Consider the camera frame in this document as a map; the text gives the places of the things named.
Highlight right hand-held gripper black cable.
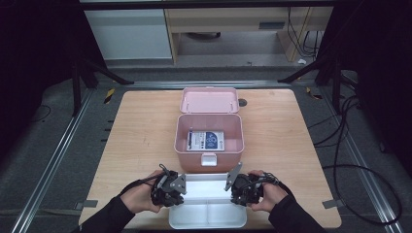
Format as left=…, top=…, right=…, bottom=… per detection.
left=249, top=172, right=295, bottom=199

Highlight white divided tray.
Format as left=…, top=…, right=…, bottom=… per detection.
left=168, top=173, right=248, bottom=230

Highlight long aluminium floor rail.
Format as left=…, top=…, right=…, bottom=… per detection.
left=11, top=88, right=95, bottom=233
left=320, top=93, right=406, bottom=233

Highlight black metal stand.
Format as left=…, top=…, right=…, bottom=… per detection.
left=277, top=57, right=345, bottom=115
left=71, top=57, right=135, bottom=117

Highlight black floor cables bundle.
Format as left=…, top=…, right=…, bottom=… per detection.
left=306, top=95, right=361, bottom=169

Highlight white cabinet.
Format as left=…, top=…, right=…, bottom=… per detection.
left=85, top=9, right=173, bottom=61

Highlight hand-held gripper black cable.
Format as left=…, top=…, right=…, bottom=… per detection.
left=249, top=172, right=295, bottom=199
left=118, top=163, right=171, bottom=197

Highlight left hand-held gripper black cable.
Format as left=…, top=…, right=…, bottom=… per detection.
left=118, top=163, right=171, bottom=197

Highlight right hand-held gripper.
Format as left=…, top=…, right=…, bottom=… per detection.
left=223, top=161, right=265, bottom=207

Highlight pink storage box with lid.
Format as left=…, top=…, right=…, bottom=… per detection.
left=174, top=86, right=245, bottom=174

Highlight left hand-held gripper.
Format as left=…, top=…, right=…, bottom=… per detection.
left=150, top=163, right=188, bottom=208

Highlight yellow and black tape strip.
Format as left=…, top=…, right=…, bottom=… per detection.
left=103, top=87, right=117, bottom=105
left=305, top=86, right=324, bottom=100

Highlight grey tape piece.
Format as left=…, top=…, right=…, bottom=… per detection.
left=74, top=199, right=99, bottom=211
left=322, top=198, right=345, bottom=210

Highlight thin black floor cable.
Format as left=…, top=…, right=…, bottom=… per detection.
left=27, top=104, right=52, bottom=125

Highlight person's left hand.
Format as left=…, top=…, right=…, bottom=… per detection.
left=120, top=170, right=166, bottom=215

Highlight white and blue medicine carton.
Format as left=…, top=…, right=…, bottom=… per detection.
left=186, top=129, right=225, bottom=152

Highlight person's right hand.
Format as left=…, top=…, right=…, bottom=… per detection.
left=247, top=169, right=290, bottom=213

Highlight light wooden desk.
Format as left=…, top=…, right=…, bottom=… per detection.
left=164, top=7, right=334, bottom=63

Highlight black cables under desk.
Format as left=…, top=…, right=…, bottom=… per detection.
left=286, top=7, right=325, bottom=59

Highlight short aluminium floor rail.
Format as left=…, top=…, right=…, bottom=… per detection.
left=124, top=80, right=292, bottom=90

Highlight black looped floor cable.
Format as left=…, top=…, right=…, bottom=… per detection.
left=323, top=164, right=403, bottom=226

